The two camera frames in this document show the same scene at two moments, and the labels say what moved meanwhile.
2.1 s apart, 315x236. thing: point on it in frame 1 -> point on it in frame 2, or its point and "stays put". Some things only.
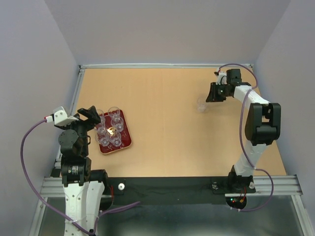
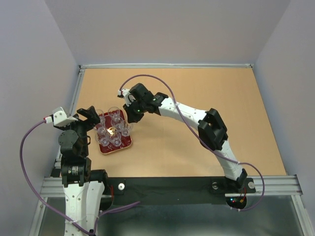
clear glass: (115, 139) stays put
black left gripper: (92, 114) stays put
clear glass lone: (117, 122) stays put
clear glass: (201, 104) -> (125, 131)
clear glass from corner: (101, 114) stays put
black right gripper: (212, 96) -> (132, 118)
